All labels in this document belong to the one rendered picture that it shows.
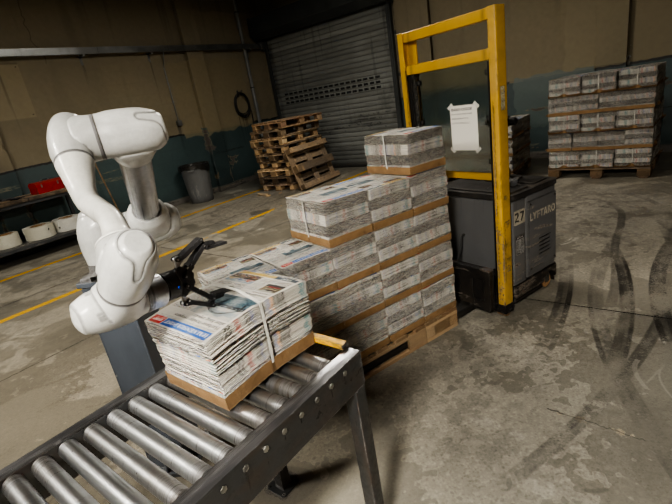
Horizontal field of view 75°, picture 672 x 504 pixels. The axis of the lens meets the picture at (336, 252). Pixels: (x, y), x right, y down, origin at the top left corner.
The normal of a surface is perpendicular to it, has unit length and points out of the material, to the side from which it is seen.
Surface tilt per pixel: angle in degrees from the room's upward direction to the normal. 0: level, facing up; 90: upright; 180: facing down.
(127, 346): 90
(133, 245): 54
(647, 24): 90
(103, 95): 90
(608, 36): 90
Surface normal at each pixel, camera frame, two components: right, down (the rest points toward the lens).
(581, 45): -0.60, 0.36
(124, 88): 0.79, 0.08
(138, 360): -0.04, 0.34
